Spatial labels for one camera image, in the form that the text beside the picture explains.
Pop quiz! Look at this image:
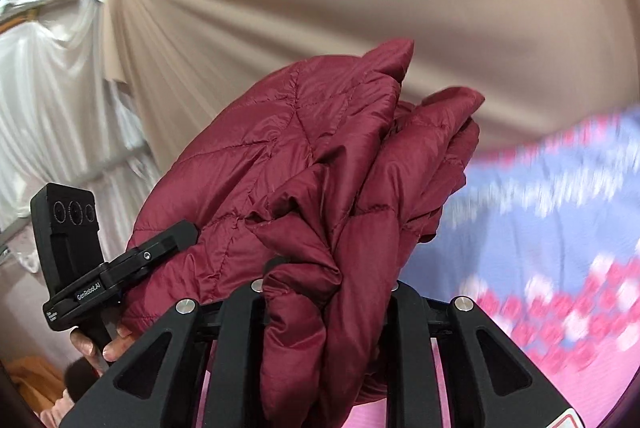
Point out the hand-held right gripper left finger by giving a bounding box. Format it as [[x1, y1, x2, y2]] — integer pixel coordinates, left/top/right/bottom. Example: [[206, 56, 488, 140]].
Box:
[[59, 258, 283, 428]]

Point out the white sheer curtain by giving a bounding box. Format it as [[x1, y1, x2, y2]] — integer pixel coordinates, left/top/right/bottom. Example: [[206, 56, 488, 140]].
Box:
[[0, 0, 161, 274]]

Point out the person's left hand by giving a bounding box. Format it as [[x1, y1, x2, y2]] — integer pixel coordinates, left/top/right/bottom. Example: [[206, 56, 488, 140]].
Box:
[[69, 326, 137, 377]]

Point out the pink and blue printed blanket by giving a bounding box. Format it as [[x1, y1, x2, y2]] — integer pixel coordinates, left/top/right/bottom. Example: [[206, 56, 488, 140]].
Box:
[[195, 103, 640, 428]]

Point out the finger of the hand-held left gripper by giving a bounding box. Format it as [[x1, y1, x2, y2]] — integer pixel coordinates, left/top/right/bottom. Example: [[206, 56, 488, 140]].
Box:
[[125, 220, 201, 271]]

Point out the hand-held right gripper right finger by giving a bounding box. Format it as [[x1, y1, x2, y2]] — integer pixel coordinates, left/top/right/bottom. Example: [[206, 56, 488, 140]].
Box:
[[382, 281, 587, 428]]

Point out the dark red quilted jacket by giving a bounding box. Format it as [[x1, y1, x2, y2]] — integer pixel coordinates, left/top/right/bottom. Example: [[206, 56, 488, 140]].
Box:
[[120, 37, 487, 428]]

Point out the orange cloth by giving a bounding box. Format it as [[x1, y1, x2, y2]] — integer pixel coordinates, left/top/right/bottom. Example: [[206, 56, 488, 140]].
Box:
[[9, 357, 67, 411]]

